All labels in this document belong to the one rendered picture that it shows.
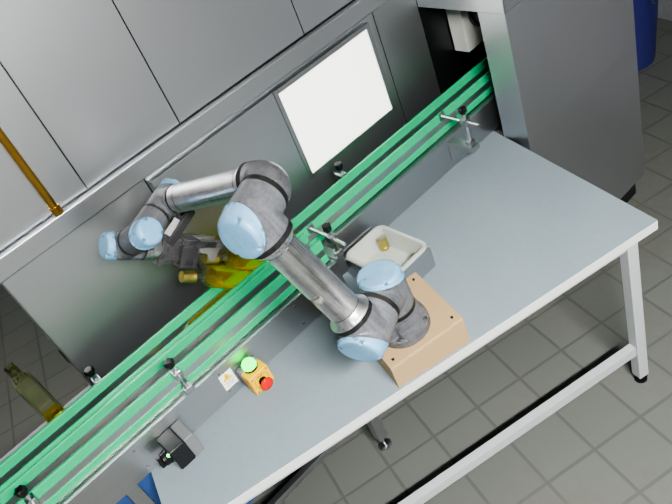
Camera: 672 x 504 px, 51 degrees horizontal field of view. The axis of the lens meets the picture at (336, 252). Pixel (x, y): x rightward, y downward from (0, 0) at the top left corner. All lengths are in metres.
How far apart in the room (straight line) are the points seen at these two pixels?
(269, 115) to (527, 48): 0.89
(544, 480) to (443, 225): 0.92
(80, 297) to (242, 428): 0.59
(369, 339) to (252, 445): 0.51
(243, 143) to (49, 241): 0.63
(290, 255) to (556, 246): 0.92
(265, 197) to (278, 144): 0.75
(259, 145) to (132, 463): 0.99
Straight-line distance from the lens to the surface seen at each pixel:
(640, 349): 2.62
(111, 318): 2.18
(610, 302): 3.03
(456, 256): 2.22
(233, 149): 2.17
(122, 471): 2.05
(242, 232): 1.49
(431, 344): 1.89
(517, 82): 2.50
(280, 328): 2.11
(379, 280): 1.74
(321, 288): 1.61
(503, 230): 2.27
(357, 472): 2.75
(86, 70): 1.96
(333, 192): 2.33
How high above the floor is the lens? 2.22
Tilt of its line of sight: 38 degrees down
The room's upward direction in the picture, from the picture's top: 24 degrees counter-clockwise
